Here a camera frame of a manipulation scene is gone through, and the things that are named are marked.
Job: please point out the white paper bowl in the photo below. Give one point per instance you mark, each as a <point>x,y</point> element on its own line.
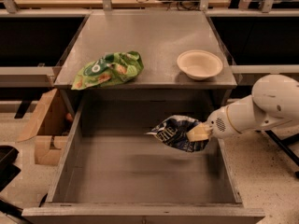
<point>199,64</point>

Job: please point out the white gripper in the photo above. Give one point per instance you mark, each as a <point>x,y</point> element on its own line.
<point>219,123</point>

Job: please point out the open grey top drawer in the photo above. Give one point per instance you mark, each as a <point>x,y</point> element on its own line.
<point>114,172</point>

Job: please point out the green chip bag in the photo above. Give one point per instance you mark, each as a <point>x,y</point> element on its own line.
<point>110,70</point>

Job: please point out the cardboard box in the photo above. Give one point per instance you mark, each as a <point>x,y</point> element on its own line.
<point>49,126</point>

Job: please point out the black stand leg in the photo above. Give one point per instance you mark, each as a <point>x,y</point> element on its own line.
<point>285,143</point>

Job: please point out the blue chip bag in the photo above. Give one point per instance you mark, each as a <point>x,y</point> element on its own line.
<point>173,133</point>

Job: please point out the grey cabinet with top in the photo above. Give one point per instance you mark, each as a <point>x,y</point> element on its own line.
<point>159,36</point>

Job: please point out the black object at left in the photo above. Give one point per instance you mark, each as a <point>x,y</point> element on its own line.
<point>8,171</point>

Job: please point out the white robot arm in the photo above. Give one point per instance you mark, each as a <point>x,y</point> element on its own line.
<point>274,101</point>

